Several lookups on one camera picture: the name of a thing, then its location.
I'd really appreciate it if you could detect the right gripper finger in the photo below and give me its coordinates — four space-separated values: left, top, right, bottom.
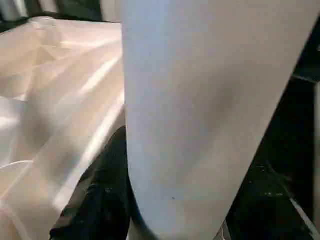
49 126 134 240

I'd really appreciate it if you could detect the white plastic table top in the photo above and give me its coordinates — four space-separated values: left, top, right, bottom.
0 16 127 240

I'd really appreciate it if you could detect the white plastic table leg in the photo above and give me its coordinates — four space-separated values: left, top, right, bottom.
121 0 320 240

